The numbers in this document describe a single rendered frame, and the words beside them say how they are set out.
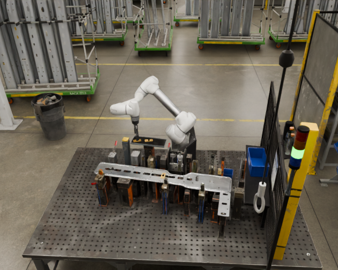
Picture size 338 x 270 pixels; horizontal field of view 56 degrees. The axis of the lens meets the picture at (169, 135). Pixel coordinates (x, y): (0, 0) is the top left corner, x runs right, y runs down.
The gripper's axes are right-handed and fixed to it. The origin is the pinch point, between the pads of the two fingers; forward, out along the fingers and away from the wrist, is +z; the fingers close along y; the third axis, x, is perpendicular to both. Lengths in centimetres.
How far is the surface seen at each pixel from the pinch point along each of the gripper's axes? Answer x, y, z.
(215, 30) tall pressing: 301, -592, 71
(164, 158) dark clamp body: 23.8, 27.4, 14.3
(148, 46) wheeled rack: 104, -572, 94
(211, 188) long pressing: 59, 73, 22
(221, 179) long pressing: 73, 63, 22
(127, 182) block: -17, 49, 19
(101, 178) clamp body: -41, 40, 16
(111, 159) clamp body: -29.0, 8.4, 20.1
